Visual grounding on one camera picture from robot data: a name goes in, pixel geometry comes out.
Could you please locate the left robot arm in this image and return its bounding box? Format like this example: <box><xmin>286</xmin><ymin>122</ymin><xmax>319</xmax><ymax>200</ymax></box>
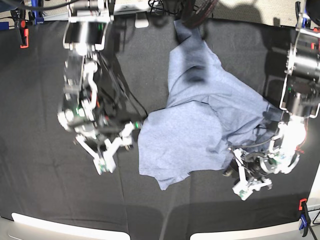
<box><xmin>223</xmin><ymin>0</ymin><xmax>320</xmax><ymax>182</ymax></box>

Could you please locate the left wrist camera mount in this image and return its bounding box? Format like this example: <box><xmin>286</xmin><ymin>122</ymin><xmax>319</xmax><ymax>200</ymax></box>
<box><xmin>229</xmin><ymin>147</ymin><xmax>273</xmax><ymax>201</ymax></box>

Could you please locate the black table cloth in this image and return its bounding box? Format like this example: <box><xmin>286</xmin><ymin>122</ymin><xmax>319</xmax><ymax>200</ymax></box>
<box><xmin>0</xmin><ymin>16</ymin><xmax>320</xmax><ymax>240</ymax></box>

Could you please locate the orange clamp far left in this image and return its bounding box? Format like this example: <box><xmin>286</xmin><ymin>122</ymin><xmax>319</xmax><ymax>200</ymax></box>
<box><xmin>14</xmin><ymin>19</ymin><xmax>29</xmax><ymax>49</ymax></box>

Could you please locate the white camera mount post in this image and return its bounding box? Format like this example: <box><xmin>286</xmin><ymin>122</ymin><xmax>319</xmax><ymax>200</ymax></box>
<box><xmin>134</xmin><ymin>12</ymin><xmax>149</xmax><ymax>29</ymax></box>

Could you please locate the red black cable bundle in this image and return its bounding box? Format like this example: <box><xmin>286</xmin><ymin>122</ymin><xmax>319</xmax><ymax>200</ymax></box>
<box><xmin>180</xmin><ymin>0</ymin><xmax>219</xmax><ymax>28</ymax></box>

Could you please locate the orange blue clamp near right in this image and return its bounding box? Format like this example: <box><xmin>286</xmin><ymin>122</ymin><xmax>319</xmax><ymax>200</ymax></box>
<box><xmin>298</xmin><ymin>198</ymin><xmax>311</xmax><ymax>238</ymax></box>

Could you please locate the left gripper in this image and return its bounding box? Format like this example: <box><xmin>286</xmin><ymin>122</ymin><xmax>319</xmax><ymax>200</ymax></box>
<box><xmin>223</xmin><ymin>148</ymin><xmax>300</xmax><ymax>178</ymax></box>

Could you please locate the blue-grey t-shirt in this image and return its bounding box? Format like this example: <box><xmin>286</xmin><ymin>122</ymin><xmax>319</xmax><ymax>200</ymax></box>
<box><xmin>138</xmin><ymin>20</ymin><xmax>281</xmax><ymax>190</ymax></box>

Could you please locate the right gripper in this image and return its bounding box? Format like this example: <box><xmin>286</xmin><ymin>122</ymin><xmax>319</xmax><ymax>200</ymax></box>
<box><xmin>72</xmin><ymin>112</ymin><xmax>144</xmax><ymax>141</ymax></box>

